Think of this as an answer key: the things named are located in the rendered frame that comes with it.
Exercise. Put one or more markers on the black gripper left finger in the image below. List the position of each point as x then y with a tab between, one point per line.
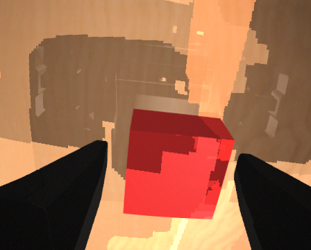
54	208

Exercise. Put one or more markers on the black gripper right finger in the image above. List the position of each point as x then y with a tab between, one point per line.
275	207

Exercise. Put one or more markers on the red block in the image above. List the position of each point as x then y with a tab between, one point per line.
176	164

